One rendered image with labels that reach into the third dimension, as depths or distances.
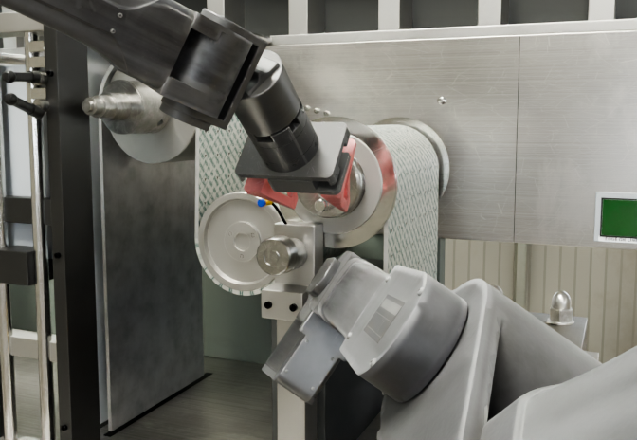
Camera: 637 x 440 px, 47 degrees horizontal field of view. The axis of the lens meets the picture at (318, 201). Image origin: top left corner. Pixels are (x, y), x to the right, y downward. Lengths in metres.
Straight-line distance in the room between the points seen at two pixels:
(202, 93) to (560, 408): 0.44
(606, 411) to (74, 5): 0.44
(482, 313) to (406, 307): 0.02
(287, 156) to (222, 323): 0.69
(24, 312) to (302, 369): 1.01
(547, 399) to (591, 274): 3.45
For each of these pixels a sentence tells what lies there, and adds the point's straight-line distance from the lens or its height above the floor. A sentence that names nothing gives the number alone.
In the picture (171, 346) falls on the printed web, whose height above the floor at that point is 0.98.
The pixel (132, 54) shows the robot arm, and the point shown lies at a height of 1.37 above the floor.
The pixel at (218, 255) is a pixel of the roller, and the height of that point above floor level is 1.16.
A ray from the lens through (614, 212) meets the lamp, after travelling 1.09.
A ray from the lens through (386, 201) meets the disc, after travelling 0.80.
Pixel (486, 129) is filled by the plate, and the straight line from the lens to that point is 1.11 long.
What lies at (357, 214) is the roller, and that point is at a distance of 0.81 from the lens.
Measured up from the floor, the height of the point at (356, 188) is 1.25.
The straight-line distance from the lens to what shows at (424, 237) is 0.97.
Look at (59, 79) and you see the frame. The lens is 0.85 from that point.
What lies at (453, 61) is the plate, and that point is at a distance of 1.12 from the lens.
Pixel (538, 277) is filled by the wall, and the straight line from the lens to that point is 3.56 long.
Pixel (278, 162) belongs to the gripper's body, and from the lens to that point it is 0.68.
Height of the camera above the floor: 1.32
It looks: 6 degrees down
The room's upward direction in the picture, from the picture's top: straight up
